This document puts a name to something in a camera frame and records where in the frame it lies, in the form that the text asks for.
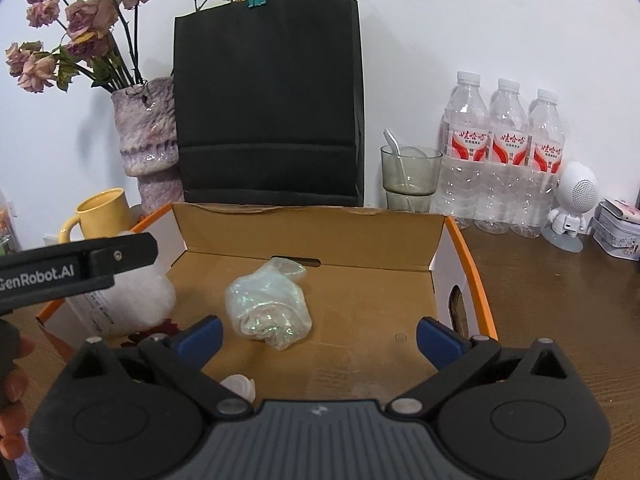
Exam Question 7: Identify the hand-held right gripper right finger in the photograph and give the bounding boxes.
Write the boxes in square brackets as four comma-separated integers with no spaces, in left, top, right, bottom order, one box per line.
[387,316,571,417]

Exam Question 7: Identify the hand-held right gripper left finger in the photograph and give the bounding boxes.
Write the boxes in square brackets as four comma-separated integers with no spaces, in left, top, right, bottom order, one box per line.
[72,315,256,417]

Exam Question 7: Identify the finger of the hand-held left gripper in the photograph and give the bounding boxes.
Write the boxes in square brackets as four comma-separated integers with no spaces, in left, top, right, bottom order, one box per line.
[0,232,159,313]

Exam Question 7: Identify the large white tissue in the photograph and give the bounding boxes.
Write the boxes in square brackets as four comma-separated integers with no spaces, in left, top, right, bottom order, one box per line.
[97,230,177,334]

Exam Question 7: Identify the iridescent clear plastic bag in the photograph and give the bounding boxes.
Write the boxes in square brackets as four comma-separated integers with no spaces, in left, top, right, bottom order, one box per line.
[224,256,313,351]

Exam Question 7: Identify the orange cardboard box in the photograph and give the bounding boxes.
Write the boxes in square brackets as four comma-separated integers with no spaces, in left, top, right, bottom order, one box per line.
[36,201,499,406]

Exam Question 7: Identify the person's left hand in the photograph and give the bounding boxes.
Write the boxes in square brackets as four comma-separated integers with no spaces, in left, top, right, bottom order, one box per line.
[0,336,37,461]

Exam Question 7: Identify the yellow mug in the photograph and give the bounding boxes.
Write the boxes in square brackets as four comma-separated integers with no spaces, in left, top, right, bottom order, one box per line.
[59,188,139,245]

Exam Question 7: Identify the small white plastic piece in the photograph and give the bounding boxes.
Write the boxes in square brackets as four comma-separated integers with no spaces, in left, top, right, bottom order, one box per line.
[220,374,257,403]

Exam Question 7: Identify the colourful packet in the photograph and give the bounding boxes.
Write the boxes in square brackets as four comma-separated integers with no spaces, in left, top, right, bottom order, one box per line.
[0,191,22,253]

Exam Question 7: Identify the mottled purple ceramic vase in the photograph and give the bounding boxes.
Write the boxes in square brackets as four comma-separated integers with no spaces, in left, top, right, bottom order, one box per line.
[111,77,185,216]

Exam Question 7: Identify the grey glass cup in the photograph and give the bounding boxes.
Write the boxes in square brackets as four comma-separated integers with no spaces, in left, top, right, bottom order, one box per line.
[381,145,444,212]

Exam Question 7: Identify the clear water bottle red label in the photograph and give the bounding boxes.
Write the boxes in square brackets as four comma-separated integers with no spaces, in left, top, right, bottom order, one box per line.
[475,78,531,235]
[512,88,566,239]
[434,71,491,230]

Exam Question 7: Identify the white robot-shaped speaker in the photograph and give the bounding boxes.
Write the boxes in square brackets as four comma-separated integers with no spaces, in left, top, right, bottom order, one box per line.
[543,161,599,253]

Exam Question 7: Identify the white spoon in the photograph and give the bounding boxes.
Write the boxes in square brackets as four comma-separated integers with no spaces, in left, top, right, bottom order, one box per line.
[383,129,419,196]

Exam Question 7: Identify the printed tin box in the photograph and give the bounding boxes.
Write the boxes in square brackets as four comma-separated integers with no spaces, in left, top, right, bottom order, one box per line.
[592,199,640,261]

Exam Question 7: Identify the dried pink flowers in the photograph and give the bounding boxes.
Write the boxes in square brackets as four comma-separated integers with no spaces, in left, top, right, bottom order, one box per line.
[5,0,159,94]

